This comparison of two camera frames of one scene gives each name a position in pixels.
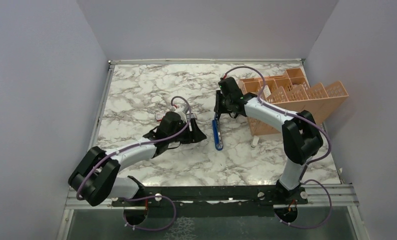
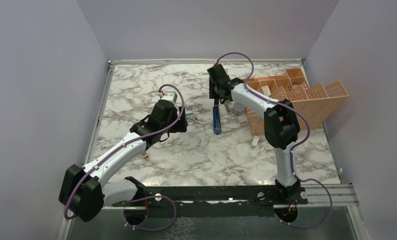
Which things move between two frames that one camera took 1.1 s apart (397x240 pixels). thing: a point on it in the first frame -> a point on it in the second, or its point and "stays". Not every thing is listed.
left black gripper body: x=186 y=136 -> x=180 y=126
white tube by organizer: x=255 y=141 stays
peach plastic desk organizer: x=292 y=91 stays
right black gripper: x=219 y=108 -> x=212 y=95
